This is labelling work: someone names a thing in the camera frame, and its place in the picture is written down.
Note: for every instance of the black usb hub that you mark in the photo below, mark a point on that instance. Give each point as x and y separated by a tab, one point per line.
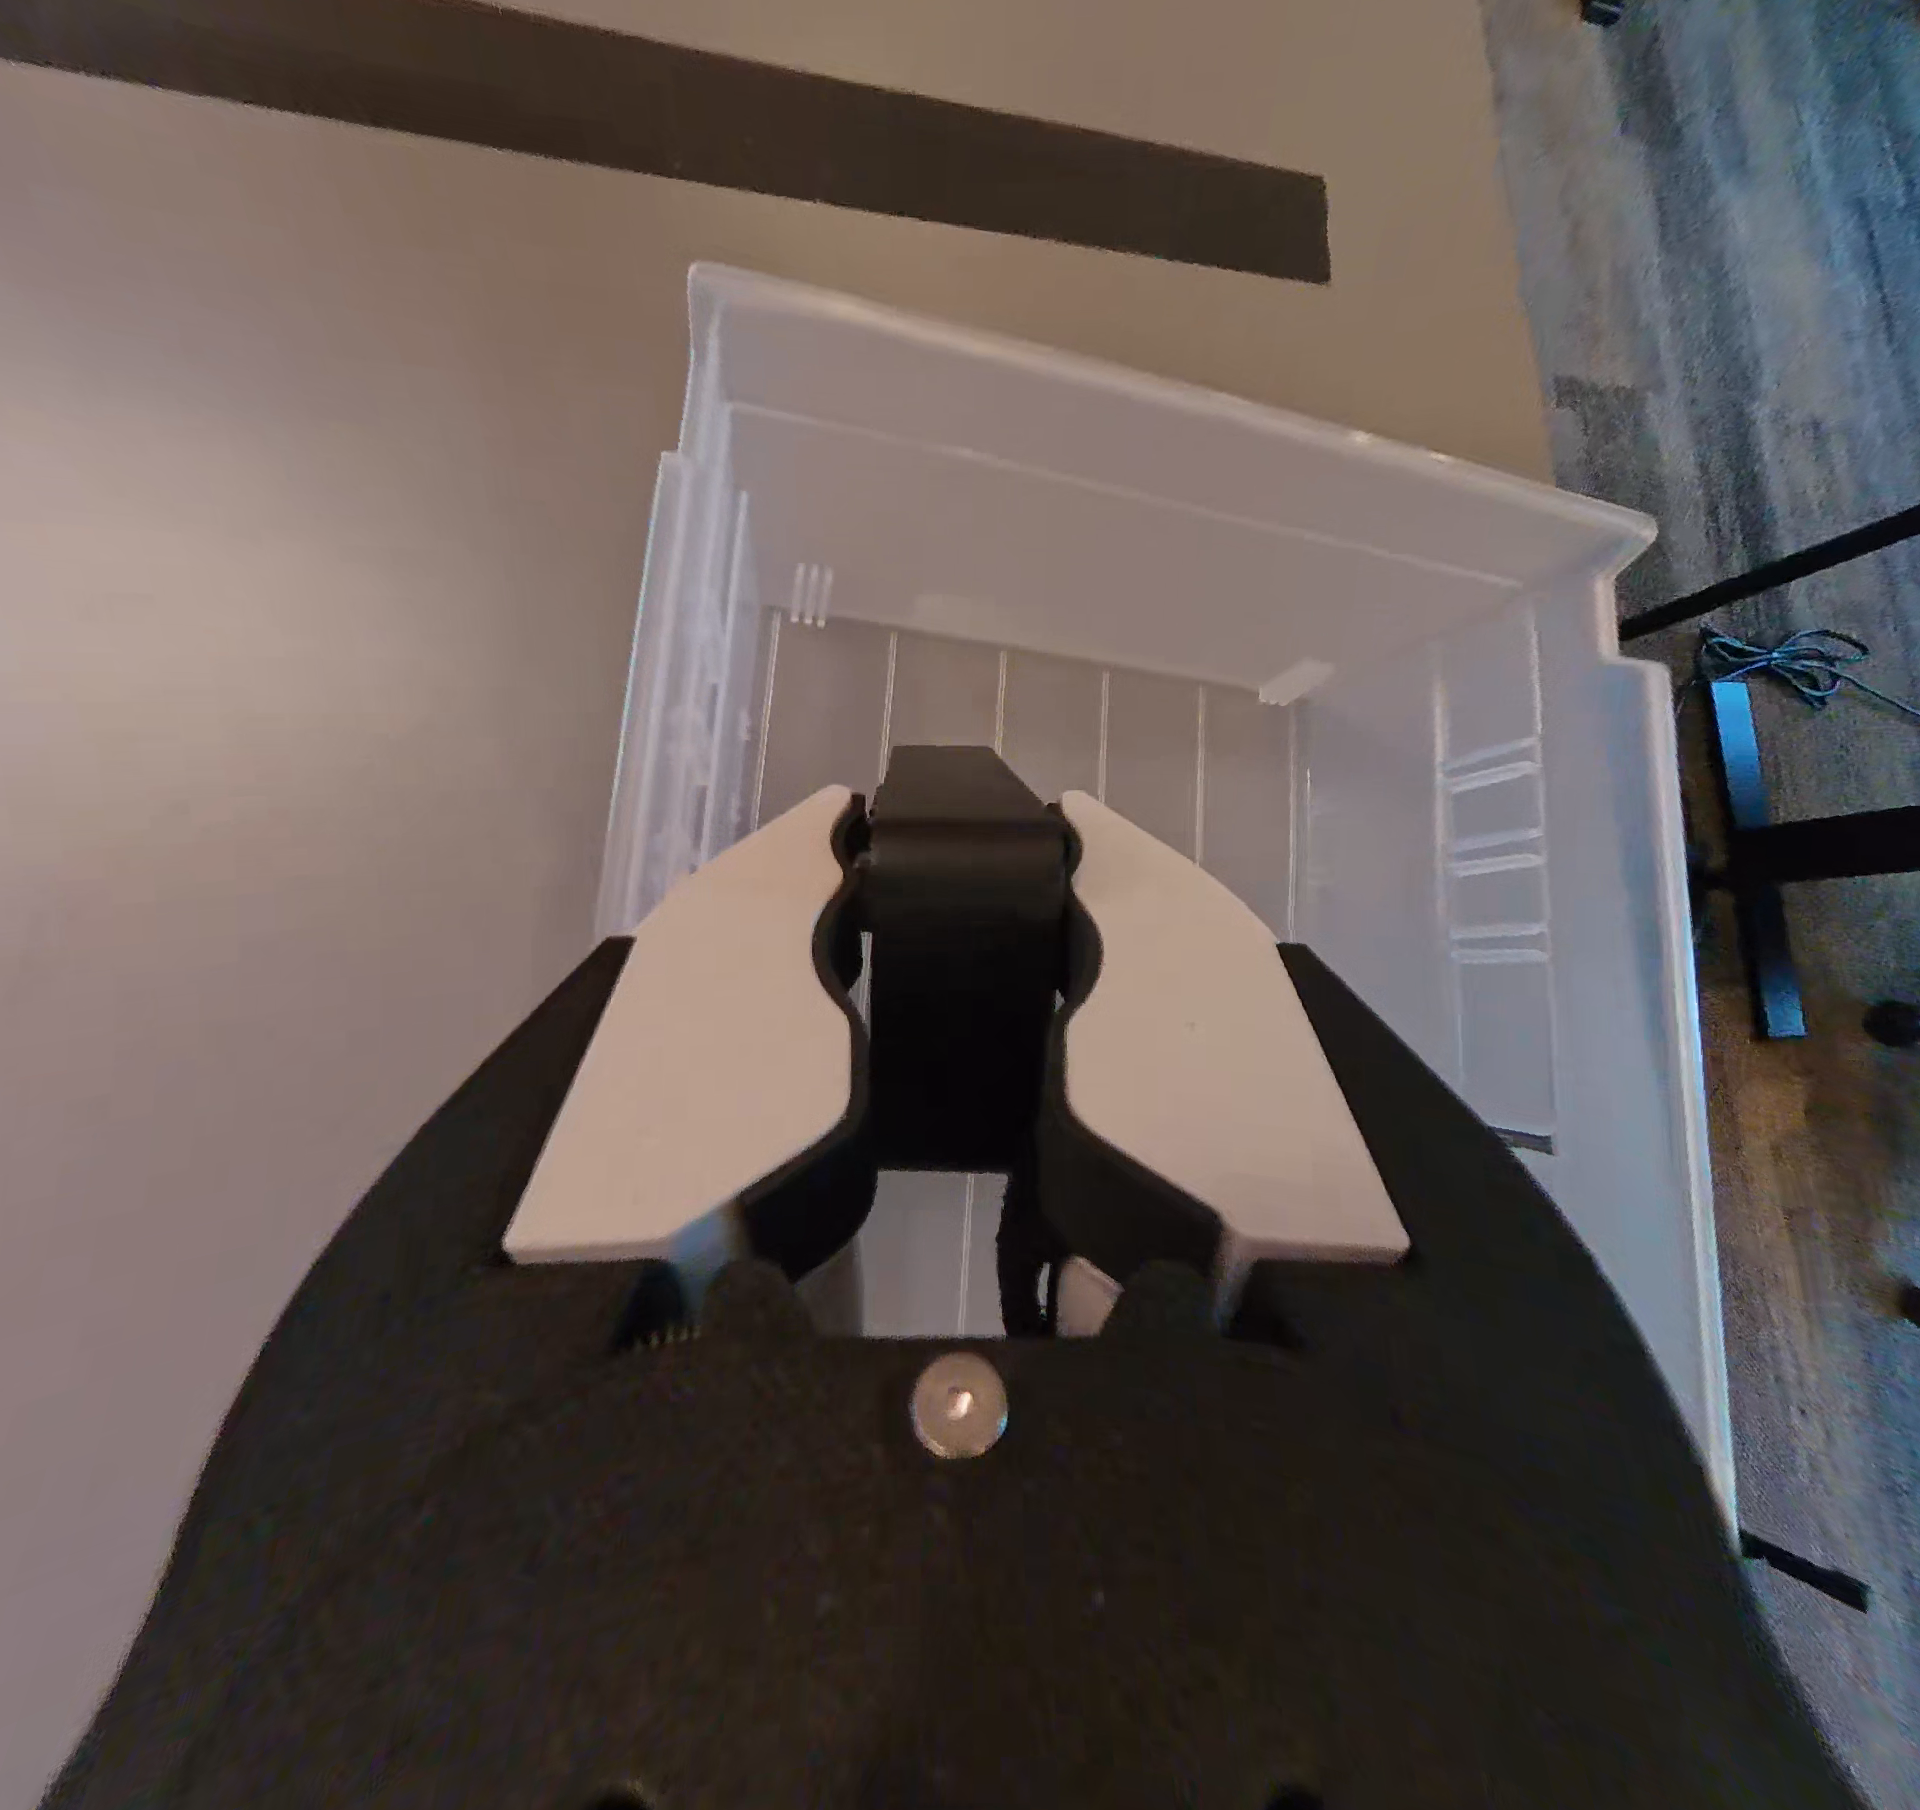
959	1000

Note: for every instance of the clear plastic bin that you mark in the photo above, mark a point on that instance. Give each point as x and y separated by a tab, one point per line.
1141	550

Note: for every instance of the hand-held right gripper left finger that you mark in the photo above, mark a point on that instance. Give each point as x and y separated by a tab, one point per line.
706	1059

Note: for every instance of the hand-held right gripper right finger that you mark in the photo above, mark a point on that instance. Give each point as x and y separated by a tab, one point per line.
1200	1059

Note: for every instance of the black stand pole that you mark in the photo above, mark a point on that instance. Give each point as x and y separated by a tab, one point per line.
1771	571

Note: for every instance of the black desk foot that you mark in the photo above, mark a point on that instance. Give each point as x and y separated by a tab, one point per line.
1747	819

